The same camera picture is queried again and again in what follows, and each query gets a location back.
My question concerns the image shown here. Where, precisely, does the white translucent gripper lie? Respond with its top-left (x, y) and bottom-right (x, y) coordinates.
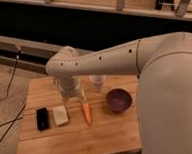
top-left (54, 76), bottom-right (81, 100)

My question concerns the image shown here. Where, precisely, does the black eraser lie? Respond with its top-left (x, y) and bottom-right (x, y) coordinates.
top-left (36, 108), bottom-right (49, 131)

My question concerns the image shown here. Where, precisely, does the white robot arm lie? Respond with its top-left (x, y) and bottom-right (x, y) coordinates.
top-left (46, 31), bottom-right (192, 154)

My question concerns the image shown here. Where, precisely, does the white sponge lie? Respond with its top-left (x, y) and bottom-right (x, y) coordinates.
top-left (53, 106), bottom-right (69, 126)

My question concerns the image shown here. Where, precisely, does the orange carrot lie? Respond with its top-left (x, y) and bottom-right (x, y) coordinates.
top-left (81, 96), bottom-right (92, 126)

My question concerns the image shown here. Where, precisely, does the clear plastic cup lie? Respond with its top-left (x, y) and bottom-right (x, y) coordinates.
top-left (90, 75), bottom-right (106, 93)

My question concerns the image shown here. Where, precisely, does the wooden board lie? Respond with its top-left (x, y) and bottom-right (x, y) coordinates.
top-left (17, 76), bottom-right (141, 154)

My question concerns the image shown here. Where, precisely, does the purple bowl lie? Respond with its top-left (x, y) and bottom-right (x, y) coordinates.
top-left (106, 89), bottom-right (133, 113)

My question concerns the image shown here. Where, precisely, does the black cable lower left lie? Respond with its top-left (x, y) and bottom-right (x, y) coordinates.
top-left (0, 102), bottom-right (31, 149)

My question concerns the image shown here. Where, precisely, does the black cable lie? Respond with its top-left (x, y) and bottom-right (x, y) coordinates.
top-left (0, 46), bottom-right (26, 106)
top-left (0, 102), bottom-right (31, 149)

